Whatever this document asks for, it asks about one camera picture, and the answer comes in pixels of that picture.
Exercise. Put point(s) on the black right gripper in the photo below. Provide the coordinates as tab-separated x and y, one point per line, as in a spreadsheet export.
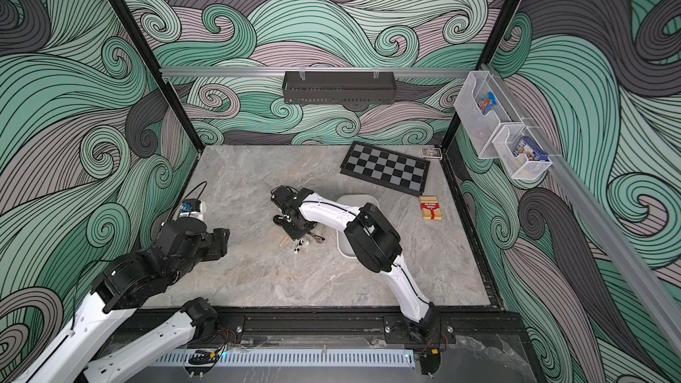
290	221

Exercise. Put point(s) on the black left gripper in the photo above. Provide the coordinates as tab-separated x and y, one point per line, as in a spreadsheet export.
218	243

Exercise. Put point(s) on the cow pattern handled spoon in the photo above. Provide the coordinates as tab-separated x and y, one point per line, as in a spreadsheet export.
299	245

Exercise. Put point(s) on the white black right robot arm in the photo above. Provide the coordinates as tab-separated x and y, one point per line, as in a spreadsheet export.
375	242

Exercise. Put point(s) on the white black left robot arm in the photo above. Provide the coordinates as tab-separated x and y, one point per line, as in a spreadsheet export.
123	287

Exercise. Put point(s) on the black grey chessboard box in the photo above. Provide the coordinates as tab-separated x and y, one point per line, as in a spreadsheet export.
386	168

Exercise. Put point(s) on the red Texas Hold'em card box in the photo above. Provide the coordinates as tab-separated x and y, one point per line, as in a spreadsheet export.
430	208

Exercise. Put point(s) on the blue red toy in bin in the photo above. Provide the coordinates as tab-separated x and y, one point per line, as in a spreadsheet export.
488	103

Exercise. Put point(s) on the blue card pack in bin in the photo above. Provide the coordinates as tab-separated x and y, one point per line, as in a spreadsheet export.
529	147

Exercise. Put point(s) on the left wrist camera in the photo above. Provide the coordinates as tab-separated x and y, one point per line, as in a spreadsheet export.
193	208

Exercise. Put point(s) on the black perforated wall tray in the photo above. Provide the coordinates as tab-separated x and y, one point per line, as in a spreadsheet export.
347	89

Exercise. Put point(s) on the aluminium back wall rail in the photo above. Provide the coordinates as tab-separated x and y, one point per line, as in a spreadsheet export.
267	72

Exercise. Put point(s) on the white slotted cable duct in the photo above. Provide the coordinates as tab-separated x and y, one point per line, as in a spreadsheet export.
325	357

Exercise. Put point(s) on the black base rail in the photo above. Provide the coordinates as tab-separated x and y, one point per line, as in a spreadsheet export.
251	327

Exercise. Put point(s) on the clear wall bin upper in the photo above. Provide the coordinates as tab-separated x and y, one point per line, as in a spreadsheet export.
481	129

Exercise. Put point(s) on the clear wall bin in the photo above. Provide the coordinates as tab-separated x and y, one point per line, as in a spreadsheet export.
481	129
521	155

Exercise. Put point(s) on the clear wall bin lower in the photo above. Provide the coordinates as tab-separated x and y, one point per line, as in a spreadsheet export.
521	155

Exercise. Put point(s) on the black corner frame post left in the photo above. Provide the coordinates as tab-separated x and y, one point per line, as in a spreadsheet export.
131	27

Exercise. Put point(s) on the black corner frame post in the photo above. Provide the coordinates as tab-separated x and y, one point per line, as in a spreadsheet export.
131	27
487	48

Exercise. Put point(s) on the black corner frame post right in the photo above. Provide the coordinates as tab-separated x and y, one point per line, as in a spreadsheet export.
487	48

